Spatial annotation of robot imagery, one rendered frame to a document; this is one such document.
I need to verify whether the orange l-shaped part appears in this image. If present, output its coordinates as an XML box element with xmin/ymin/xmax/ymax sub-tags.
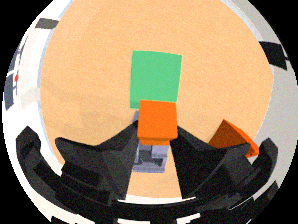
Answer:
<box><xmin>137</xmin><ymin>99</ymin><xmax>178</xmax><ymax>147</ymax></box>

